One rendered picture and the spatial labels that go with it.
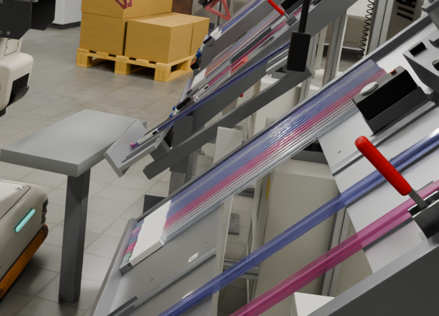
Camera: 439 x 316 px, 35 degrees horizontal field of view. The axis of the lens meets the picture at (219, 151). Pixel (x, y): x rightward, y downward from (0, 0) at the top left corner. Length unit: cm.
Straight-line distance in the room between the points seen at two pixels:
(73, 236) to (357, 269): 93
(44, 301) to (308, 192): 99
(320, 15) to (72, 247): 112
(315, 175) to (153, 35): 440
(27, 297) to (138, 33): 419
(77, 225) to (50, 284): 32
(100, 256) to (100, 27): 396
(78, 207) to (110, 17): 427
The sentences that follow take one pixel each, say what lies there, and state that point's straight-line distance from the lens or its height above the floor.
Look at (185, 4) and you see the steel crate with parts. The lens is 943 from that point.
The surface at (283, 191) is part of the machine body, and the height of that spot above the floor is 56.
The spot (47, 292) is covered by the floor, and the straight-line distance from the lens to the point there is 255.
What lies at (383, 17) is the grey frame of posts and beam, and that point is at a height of 111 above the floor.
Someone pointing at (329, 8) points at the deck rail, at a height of 111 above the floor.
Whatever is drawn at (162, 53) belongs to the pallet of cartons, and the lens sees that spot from 633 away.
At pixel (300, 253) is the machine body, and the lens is 216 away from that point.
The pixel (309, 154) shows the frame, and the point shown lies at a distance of 220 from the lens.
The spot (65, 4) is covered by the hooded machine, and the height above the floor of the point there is 32.
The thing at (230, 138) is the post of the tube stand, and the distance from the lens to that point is 167.
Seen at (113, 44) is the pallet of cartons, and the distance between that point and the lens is 648.
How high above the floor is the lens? 123
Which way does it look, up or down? 16 degrees down
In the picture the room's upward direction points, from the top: 8 degrees clockwise
